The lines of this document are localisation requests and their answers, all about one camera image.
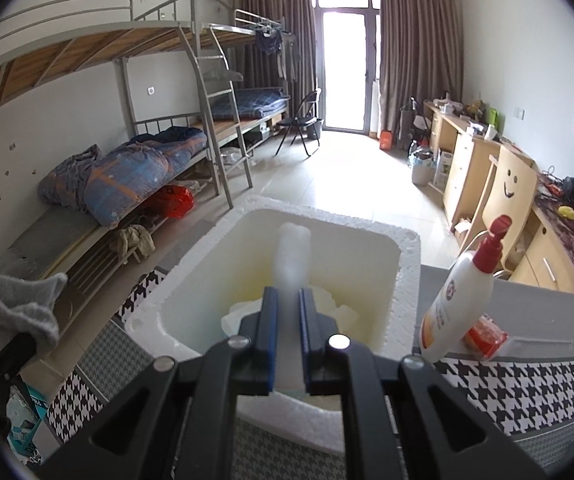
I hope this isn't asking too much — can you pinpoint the grey sock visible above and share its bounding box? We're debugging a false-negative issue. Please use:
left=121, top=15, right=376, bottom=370
left=0, top=273, right=68, bottom=359

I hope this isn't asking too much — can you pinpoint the white tissue paper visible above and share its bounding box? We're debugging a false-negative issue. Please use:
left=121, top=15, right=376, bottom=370
left=221, top=286, right=360, bottom=336

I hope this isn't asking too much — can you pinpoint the white foam sheet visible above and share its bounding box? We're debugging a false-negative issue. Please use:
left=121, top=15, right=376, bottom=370
left=273, top=222, right=312, bottom=393

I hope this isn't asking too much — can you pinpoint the red snack packet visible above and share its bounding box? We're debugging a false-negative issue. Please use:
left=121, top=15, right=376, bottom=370
left=462, top=314, right=508, bottom=360

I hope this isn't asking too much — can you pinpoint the houndstooth tablecloth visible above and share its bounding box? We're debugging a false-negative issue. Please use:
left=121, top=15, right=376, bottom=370
left=45, top=268, right=574, bottom=470

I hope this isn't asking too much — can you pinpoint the white pump lotion bottle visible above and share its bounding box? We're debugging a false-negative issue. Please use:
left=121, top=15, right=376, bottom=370
left=418, top=214, right=512, bottom=363

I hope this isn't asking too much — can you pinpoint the white foam box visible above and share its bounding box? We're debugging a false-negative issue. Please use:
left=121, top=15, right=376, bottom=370
left=126, top=197, right=421, bottom=453

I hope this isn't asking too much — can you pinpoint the blue plaid quilt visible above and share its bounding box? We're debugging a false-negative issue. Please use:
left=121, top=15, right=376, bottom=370
left=38, top=126, right=208, bottom=229

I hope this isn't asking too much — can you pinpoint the red plastic bag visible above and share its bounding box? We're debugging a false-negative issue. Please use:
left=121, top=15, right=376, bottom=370
left=145, top=185, right=195, bottom=219

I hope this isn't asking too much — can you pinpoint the smiley wooden chair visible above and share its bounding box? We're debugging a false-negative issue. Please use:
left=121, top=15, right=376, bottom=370
left=459, top=145, right=537, bottom=272

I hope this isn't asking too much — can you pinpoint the yellow object on desk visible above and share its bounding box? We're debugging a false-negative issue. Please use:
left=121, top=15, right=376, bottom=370
left=557, top=206, right=574, bottom=221

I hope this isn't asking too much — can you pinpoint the wooden desk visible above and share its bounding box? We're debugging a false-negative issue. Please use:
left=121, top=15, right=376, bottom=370
left=425, top=103, right=574, bottom=296

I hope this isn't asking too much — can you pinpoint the black folding chair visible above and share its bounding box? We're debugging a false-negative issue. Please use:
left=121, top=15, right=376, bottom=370
left=275, top=88, right=322, bottom=157

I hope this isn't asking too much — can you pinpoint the metal bunk bed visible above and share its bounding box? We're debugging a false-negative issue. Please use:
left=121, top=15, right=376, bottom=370
left=0, top=0, right=298, bottom=302

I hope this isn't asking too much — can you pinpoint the brown right curtain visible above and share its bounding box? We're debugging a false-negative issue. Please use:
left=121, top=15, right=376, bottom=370
left=379, top=0, right=464, bottom=133

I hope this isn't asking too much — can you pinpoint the brown curtain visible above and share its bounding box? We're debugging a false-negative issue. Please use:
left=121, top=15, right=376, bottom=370
left=379, top=0, right=464, bottom=133
left=233, top=0, right=316, bottom=115

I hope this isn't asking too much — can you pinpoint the balcony glass door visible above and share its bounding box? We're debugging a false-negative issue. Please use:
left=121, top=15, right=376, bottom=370
left=312, top=0, right=380, bottom=136

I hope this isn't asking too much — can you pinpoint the brown left curtain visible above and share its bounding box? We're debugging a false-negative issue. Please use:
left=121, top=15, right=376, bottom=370
left=233, top=0, right=316, bottom=115

